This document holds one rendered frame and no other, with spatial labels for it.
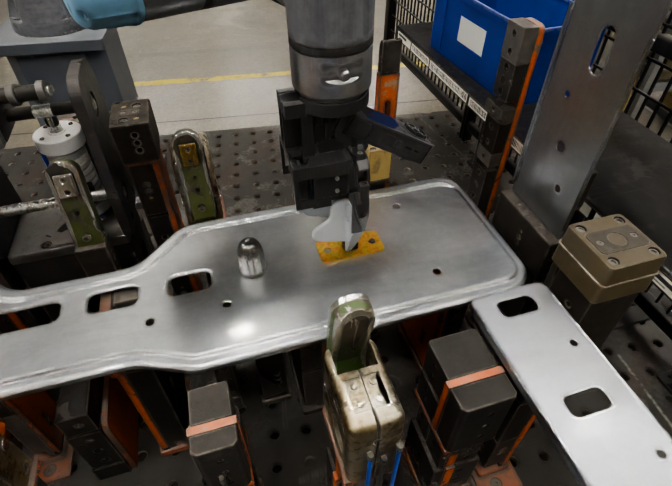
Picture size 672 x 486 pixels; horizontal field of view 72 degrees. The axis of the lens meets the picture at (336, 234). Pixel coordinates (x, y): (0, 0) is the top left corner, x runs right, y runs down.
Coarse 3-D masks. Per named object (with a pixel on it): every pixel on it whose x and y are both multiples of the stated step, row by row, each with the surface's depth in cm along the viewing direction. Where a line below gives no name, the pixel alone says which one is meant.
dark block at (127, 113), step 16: (112, 112) 61; (128, 112) 61; (144, 112) 61; (112, 128) 59; (128, 128) 59; (144, 128) 60; (128, 144) 61; (144, 144) 61; (128, 160) 62; (144, 160) 63; (160, 160) 66; (144, 176) 65; (160, 176) 66; (144, 192) 67; (160, 192) 68; (144, 208) 68; (160, 208) 69; (176, 208) 74; (160, 224) 71; (176, 224) 72; (160, 240) 73; (176, 288) 81; (192, 288) 82
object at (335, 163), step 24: (288, 96) 44; (360, 96) 43; (288, 120) 45; (312, 120) 44; (336, 120) 45; (288, 144) 47; (312, 144) 46; (336, 144) 47; (360, 144) 47; (288, 168) 53; (312, 168) 45; (336, 168) 46; (360, 168) 47; (312, 192) 50; (336, 192) 49
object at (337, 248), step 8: (368, 232) 61; (376, 232) 61; (360, 240) 60; (368, 240) 60; (376, 240) 60; (320, 248) 59; (328, 248) 59; (336, 248) 59; (344, 248) 59; (352, 248) 59; (360, 248) 59; (368, 248) 59; (376, 248) 59; (320, 256) 58; (328, 256) 58; (336, 256) 58; (344, 256) 58; (352, 256) 58
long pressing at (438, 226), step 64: (384, 192) 67; (448, 192) 68; (192, 256) 59; (384, 256) 59; (448, 256) 59; (512, 256) 59; (64, 320) 51; (128, 320) 51; (192, 320) 51; (256, 320) 51; (320, 320) 51; (384, 320) 52; (0, 384) 46; (64, 384) 47
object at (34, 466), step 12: (0, 444) 42; (12, 444) 44; (0, 456) 41; (12, 456) 43; (24, 456) 45; (0, 468) 41; (12, 468) 43; (24, 468) 45; (36, 468) 47; (0, 480) 41; (12, 480) 42; (24, 480) 44; (36, 480) 46
